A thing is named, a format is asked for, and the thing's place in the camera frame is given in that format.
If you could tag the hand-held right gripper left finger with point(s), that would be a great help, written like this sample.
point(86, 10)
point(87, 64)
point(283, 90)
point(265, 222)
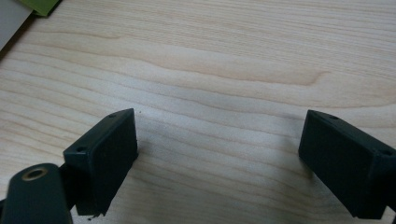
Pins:
point(102, 161)

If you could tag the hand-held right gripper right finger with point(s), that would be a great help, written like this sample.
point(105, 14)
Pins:
point(345, 168)

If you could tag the green drawer box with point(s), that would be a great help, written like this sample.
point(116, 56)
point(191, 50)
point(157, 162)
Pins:
point(42, 6)

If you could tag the white drawer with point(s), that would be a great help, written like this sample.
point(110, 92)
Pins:
point(12, 18)

